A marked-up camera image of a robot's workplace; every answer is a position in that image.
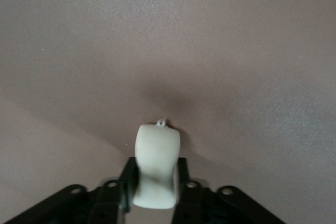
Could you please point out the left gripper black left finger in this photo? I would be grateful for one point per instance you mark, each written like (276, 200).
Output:
(105, 203)

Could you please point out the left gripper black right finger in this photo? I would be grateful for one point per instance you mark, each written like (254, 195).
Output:
(210, 203)

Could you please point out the white steamed bun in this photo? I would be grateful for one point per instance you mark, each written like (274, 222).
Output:
(157, 166)

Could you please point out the brown table cloth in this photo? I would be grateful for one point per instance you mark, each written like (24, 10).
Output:
(168, 51)

